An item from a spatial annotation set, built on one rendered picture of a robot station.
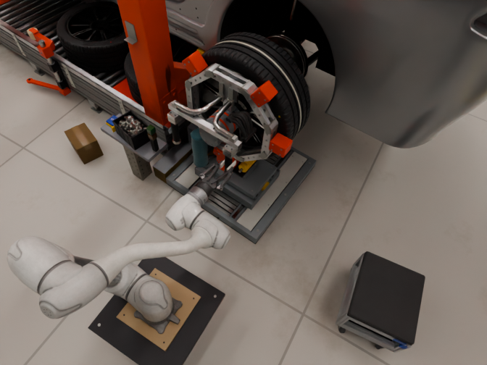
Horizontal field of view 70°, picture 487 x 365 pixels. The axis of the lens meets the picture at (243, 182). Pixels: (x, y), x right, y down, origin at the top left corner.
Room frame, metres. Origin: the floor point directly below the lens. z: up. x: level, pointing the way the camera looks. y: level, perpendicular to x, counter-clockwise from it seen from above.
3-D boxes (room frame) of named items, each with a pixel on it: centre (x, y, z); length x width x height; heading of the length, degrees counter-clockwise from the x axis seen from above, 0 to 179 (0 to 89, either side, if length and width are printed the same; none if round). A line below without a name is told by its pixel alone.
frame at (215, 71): (1.29, 0.11, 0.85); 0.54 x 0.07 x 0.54; 59
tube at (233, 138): (1.14, 0.09, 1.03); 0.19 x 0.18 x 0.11; 149
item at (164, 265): (0.41, 0.37, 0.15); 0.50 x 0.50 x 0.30; 65
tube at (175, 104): (1.24, 0.26, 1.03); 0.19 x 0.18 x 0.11; 149
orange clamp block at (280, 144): (1.14, -0.17, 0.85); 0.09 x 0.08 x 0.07; 59
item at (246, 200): (1.46, 0.05, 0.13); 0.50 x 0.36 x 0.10; 59
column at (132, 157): (1.45, 0.76, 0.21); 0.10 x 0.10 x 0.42; 59
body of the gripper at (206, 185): (0.87, 0.16, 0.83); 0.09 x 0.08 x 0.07; 149
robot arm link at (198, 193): (0.80, 0.20, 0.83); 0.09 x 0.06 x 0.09; 59
